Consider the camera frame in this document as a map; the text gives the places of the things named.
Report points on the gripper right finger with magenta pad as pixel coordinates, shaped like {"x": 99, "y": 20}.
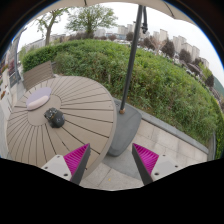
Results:
{"x": 152, "y": 166}

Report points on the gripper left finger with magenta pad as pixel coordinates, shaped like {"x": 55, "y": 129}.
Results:
{"x": 70, "y": 167}

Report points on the black computer mouse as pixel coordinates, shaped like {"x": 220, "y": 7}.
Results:
{"x": 55, "y": 117}

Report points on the lavender mouse pad with rest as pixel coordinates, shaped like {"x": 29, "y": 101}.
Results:
{"x": 38, "y": 98}

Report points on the grey parasol base slab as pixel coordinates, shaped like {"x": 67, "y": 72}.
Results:
{"x": 126, "y": 129}

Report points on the round slatted wooden table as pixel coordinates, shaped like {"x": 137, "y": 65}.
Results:
{"x": 90, "y": 118}

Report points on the green hedge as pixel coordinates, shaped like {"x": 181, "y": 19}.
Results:
{"x": 157, "y": 86}

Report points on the wooden slatted bench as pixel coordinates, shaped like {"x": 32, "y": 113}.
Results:
{"x": 37, "y": 75}

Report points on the dark parasol pole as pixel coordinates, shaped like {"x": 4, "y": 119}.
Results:
{"x": 141, "y": 24}

